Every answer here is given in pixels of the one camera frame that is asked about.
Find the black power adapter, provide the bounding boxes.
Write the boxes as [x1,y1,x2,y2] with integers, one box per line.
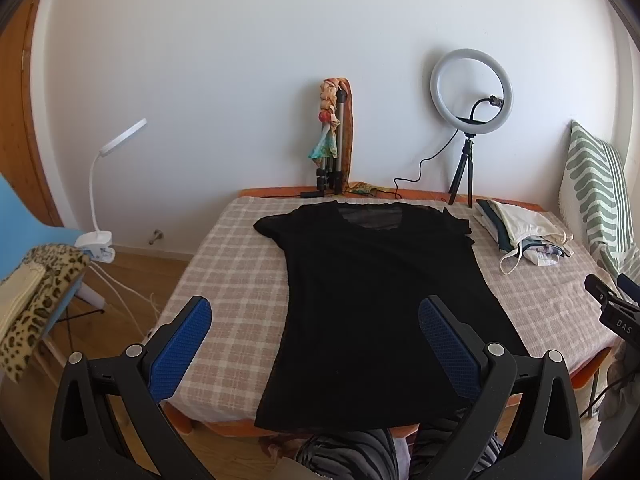
[299,190,324,198]

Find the white tote bag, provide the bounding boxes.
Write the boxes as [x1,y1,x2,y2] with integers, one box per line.
[477,200,573,275]

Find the black mini tripod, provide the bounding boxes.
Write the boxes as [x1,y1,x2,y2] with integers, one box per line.
[448,133,474,208]

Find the metal door stopper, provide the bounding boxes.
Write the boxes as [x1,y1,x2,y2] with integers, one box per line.
[149,230,164,246]

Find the blue chair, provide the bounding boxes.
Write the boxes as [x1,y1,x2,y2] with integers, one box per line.
[0,173,106,311]

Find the green white striped pillow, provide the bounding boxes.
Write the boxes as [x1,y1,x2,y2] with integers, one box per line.
[559,120,639,282]

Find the white ring light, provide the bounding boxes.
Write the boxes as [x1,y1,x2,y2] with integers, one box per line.
[428,48,514,136]

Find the leopard print cloth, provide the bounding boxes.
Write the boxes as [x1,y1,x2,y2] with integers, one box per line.
[1,244,90,382]

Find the black t-shirt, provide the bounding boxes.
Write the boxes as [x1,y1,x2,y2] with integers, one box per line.
[254,202,526,432]

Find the orange patterned scarf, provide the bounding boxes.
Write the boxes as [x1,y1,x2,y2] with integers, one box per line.
[338,77,354,193]

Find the dark green folded garment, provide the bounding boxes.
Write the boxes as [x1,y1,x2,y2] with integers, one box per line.
[474,200,514,252]

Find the wooden door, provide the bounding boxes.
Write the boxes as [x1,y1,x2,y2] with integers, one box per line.
[0,0,62,226]

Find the colourful floral scarf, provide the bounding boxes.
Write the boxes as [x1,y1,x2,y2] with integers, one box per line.
[308,78,342,167]

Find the striped trousers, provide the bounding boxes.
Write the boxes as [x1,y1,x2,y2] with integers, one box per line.
[292,410,504,480]

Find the black ring light cable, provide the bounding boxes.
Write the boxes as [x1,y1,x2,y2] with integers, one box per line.
[392,128,459,201]

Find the white clip desk lamp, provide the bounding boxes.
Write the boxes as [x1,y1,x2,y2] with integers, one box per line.
[75,118,148,263]

